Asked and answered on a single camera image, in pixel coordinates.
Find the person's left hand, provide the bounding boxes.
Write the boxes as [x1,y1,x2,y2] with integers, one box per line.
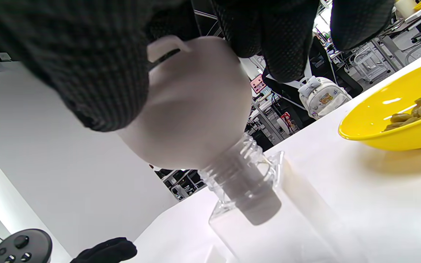
[70,237,138,263]

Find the person's right hand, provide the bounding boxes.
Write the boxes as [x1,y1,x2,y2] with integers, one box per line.
[0,0,395,132]

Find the grey funnel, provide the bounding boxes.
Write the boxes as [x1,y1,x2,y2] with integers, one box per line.
[117,35,282,225]

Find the clear square coffee jar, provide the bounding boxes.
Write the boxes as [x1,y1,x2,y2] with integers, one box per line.
[198,133,346,263]

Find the cream jar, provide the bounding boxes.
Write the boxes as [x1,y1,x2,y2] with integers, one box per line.
[394,0,417,19]

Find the grey tracking controller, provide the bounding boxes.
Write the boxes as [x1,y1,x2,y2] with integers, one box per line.
[0,229,53,263]

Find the white partition board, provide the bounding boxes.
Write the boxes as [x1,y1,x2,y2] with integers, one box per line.
[0,62,179,258]

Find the white backpack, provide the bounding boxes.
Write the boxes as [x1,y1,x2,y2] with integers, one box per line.
[298,76,353,119]

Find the white wheeled cart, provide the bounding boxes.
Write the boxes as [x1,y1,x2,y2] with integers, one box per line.
[353,43,395,84]

